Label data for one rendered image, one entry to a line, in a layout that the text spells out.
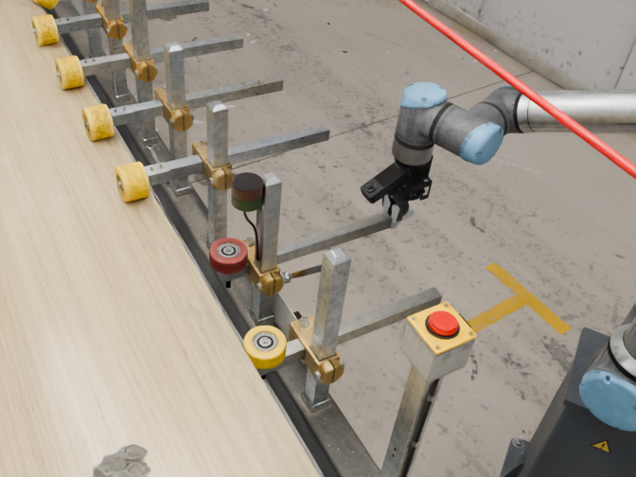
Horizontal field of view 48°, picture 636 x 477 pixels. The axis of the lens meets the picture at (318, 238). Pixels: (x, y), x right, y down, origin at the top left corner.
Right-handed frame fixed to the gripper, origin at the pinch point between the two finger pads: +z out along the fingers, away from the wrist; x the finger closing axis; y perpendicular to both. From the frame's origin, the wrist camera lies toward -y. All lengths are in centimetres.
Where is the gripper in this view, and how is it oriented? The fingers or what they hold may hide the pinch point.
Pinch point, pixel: (388, 224)
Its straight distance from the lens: 172.6
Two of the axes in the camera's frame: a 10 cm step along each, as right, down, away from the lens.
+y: 8.7, -2.7, 4.2
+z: -0.9, 7.3, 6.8
